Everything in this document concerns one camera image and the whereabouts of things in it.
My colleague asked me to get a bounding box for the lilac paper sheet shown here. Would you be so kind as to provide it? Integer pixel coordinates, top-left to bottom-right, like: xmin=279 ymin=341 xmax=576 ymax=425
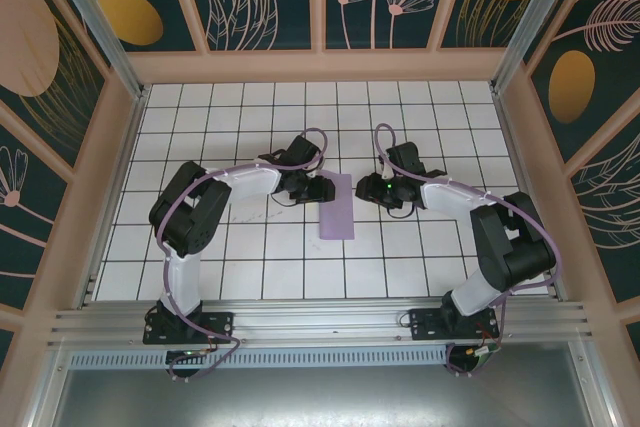
xmin=317 ymin=171 xmax=356 ymax=242

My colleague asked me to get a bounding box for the grey sheet metal panel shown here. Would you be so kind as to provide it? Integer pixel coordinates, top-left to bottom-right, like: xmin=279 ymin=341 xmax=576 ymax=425
xmin=49 ymin=366 xmax=596 ymax=427

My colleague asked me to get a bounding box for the green circuit board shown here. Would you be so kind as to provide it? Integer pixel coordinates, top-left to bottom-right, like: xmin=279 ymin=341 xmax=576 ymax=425
xmin=467 ymin=344 xmax=502 ymax=361

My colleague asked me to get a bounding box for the thin black cable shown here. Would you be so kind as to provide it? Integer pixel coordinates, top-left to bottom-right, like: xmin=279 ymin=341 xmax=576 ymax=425
xmin=270 ymin=192 xmax=304 ymax=209
xmin=383 ymin=200 xmax=417 ymax=221

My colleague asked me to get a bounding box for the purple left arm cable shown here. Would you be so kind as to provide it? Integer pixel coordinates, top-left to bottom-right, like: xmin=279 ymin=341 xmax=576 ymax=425
xmin=154 ymin=127 xmax=330 ymax=383

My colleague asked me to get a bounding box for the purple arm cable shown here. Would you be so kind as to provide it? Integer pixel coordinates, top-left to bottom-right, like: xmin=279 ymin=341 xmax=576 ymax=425
xmin=374 ymin=122 xmax=562 ymax=378
xmin=154 ymin=127 xmax=330 ymax=383

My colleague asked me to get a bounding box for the aluminium side rail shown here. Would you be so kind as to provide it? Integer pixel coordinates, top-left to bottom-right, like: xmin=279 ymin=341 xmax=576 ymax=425
xmin=77 ymin=89 xmax=150 ymax=309
xmin=492 ymin=89 xmax=560 ymax=301

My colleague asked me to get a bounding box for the aluminium mounting rail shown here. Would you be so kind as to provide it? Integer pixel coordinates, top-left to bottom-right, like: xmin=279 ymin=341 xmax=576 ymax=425
xmin=47 ymin=299 xmax=594 ymax=348

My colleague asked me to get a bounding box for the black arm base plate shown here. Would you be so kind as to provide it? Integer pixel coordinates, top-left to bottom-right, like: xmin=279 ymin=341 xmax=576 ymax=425
xmin=143 ymin=310 xmax=236 ymax=346
xmin=408 ymin=307 xmax=501 ymax=343

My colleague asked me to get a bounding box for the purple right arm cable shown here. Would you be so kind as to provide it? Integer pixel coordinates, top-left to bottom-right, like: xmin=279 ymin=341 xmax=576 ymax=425
xmin=374 ymin=122 xmax=562 ymax=378

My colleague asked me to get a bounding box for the slotted grey cable duct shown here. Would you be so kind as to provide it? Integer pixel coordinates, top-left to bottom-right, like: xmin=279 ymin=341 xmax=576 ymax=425
xmin=67 ymin=349 xmax=451 ymax=369

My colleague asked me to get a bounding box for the aluminium corner post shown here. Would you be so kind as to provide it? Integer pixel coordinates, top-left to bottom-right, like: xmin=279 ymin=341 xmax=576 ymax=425
xmin=42 ymin=0 xmax=151 ymax=101
xmin=489 ymin=0 xmax=594 ymax=94

